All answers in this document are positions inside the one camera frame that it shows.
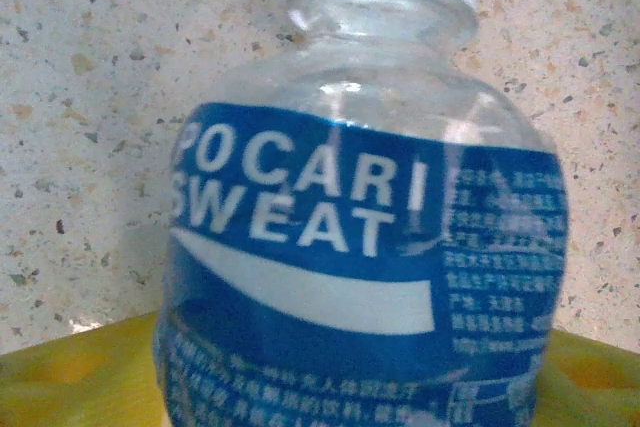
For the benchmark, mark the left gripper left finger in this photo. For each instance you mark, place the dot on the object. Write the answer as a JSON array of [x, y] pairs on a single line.
[[75, 382]]

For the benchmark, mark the Pocari Sweat plastic bottle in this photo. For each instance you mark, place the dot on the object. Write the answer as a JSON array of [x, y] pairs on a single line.
[[325, 247]]

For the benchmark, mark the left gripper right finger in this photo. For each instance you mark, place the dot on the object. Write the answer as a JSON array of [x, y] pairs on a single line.
[[595, 387]]

